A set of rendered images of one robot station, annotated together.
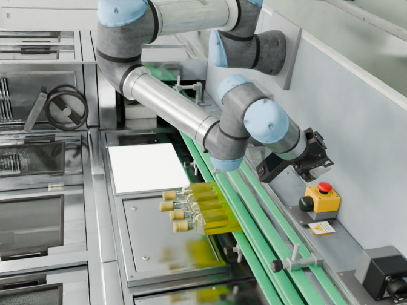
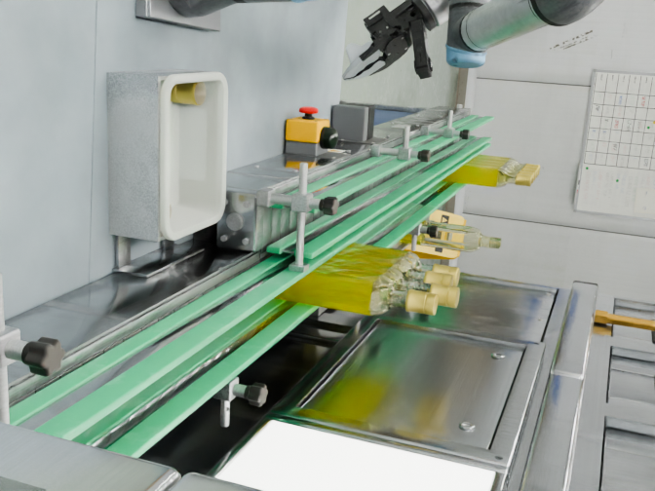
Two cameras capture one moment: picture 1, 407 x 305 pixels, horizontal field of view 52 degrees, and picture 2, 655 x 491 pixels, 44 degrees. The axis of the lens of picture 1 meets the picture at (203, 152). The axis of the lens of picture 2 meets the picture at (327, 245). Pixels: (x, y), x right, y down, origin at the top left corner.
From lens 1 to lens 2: 2.40 m
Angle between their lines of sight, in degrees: 123
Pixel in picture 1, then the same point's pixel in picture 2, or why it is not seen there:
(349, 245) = not seen: hidden behind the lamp
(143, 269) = (510, 348)
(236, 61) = not seen: outside the picture
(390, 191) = (325, 56)
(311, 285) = not seen: hidden behind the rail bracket
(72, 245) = (635, 449)
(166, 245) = (447, 357)
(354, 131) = (295, 22)
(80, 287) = (623, 393)
